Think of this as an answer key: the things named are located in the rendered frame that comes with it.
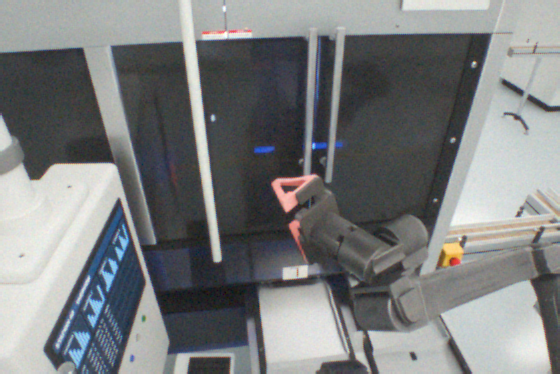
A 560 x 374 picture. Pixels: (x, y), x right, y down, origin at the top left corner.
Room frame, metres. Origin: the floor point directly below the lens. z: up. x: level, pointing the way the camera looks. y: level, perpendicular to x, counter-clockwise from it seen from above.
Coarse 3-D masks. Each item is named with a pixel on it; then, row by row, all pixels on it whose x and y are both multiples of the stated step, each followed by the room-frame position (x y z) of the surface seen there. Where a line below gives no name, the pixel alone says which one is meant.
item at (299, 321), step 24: (264, 288) 0.94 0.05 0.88; (288, 288) 0.94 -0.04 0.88; (312, 288) 0.94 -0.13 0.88; (264, 312) 0.83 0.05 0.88; (288, 312) 0.83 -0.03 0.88; (312, 312) 0.83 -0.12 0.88; (336, 312) 0.81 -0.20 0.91; (264, 336) 0.71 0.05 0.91; (288, 336) 0.74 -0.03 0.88; (312, 336) 0.73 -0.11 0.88; (336, 336) 0.73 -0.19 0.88; (288, 360) 0.63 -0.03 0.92; (312, 360) 0.64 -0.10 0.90
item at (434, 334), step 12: (348, 276) 0.97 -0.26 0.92; (408, 276) 0.99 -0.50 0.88; (432, 324) 0.77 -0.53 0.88; (372, 336) 0.73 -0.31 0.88; (384, 336) 0.73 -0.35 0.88; (396, 336) 0.73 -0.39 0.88; (408, 336) 0.73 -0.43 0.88; (420, 336) 0.73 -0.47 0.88; (432, 336) 0.73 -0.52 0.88; (444, 336) 0.72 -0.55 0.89; (372, 348) 0.68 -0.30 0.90; (384, 348) 0.67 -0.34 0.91; (396, 348) 0.68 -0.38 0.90; (408, 348) 0.68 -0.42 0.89
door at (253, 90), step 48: (144, 48) 0.86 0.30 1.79; (240, 48) 0.88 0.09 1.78; (288, 48) 0.90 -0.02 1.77; (144, 96) 0.85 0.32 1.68; (240, 96) 0.88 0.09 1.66; (288, 96) 0.90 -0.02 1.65; (144, 144) 0.85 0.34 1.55; (192, 144) 0.87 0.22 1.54; (240, 144) 0.88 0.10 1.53; (288, 144) 0.90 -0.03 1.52; (192, 192) 0.86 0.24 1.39; (240, 192) 0.88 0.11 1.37
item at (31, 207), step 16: (0, 128) 0.52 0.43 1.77; (0, 144) 0.51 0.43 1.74; (16, 144) 0.53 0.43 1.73; (0, 160) 0.49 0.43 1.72; (16, 160) 0.51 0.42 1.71; (0, 176) 0.49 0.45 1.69; (16, 176) 0.51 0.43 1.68; (0, 192) 0.49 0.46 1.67; (16, 192) 0.50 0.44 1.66; (32, 192) 0.53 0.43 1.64; (0, 208) 0.48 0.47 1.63; (16, 208) 0.49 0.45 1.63; (32, 208) 0.50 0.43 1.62; (48, 208) 0.53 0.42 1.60; (0, 224) 0.47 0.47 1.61; (16, 224) 0.47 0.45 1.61; (32, 224) 0.49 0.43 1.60
